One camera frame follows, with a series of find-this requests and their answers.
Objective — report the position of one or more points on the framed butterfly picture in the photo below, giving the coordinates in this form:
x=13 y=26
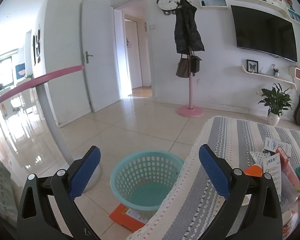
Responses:
x=252 y=66

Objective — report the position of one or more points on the striped grey table cloth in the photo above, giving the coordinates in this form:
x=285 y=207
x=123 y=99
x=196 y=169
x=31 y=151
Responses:
x=213 y=198

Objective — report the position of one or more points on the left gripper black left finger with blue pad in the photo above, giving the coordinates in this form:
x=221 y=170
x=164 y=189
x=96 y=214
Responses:
x=36 y=219

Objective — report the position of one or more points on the teal plastic waste basket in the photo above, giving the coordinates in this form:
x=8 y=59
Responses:
x=142 y=180

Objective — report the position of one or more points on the brown hanging bag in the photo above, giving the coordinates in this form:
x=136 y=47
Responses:
x=183 y=67

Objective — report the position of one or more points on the red and white carton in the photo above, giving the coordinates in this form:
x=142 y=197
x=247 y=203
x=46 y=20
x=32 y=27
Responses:
x=288 y=171

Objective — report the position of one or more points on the panda wall clock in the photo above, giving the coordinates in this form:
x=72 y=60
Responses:
x=168 y=7

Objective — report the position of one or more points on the white wavy lower shelf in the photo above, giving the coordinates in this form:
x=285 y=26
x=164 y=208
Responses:
x=291 y=84

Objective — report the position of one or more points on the blue box wall shelf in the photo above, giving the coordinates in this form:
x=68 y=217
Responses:
x=221 y=4

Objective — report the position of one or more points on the pink coat rack stand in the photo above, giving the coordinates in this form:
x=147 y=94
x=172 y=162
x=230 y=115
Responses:
x=190 y=110

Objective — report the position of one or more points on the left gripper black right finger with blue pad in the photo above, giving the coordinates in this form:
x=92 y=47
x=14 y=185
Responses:
x=262 y=219

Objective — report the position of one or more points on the small figurine on shelf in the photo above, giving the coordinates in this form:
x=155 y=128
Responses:
x=275 y=71

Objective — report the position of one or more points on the pink top standing table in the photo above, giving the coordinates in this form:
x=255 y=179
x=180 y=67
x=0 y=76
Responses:
x=40 y=85

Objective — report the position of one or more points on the black wall television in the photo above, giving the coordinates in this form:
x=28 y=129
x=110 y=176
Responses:
x=260 y=31

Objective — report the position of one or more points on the potted green plant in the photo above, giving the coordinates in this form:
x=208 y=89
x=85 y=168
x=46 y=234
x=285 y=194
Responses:
x=277 y=100

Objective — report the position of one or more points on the orange flat package on floor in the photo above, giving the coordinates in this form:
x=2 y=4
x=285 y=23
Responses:
x=127 y=218

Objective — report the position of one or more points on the white open door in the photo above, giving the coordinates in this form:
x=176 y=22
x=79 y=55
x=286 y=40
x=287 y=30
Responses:
x=100 y=64

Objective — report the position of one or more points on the white blue paper packet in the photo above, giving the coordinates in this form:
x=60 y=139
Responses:
x=271 y=145

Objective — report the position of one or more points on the black hanging coat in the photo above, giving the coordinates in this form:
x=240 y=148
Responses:
x=186 y=35

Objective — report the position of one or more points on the orange plastic bag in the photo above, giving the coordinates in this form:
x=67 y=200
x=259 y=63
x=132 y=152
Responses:
x=254 y=171

